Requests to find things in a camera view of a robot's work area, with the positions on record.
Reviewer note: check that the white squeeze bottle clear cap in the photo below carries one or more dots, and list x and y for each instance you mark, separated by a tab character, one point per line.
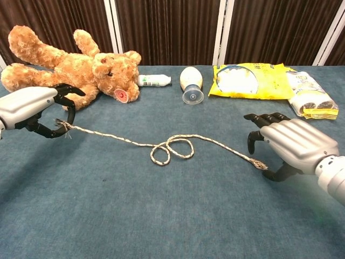
190	76

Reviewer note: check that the white partition post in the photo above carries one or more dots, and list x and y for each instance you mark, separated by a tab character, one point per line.
224	32
113	27
330	46
2	62

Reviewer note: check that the blue felt table mat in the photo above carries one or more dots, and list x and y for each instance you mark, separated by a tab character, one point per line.
161	215

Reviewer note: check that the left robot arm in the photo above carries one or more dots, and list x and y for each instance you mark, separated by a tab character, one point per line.
0	132

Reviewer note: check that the brown teddy bear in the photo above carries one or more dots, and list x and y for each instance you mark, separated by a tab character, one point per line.
81	67

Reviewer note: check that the small white green-label bottle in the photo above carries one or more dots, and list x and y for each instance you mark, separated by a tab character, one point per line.
156	80

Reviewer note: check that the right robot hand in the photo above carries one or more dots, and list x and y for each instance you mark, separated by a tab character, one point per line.
299	140

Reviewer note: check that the yellow snack bag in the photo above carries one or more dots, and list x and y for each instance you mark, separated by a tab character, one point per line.
269	81

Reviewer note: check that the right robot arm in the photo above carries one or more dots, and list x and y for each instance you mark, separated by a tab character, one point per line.
332	178

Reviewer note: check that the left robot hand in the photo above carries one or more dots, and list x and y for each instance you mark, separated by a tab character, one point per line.
29	103

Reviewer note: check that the white yellow roll cake pack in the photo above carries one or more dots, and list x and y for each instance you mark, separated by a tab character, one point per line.
307	91

